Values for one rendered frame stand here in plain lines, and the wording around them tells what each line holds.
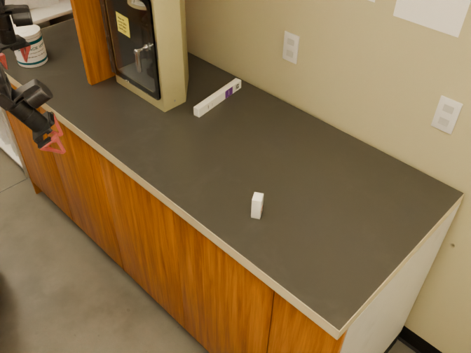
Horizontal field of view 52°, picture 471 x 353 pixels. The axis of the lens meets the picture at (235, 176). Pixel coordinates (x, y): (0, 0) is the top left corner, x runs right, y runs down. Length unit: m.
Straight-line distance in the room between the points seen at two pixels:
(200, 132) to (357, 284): 0.81
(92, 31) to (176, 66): 0.39
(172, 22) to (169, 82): 0.23
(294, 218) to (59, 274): 1.50
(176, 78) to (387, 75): 0.77
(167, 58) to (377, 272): 1.04
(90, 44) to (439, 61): 1.30
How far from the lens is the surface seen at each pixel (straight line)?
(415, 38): 1.61
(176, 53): 1.84
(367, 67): 1.73
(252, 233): 1.43
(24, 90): 1.53
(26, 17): 1.95
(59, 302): 2.54
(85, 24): 2.03
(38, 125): 1.58
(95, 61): 2.11
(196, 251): 1.65
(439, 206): 1.64
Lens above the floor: 2.01
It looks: 42 degrees down
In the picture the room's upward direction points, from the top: 1 degrees clockwise
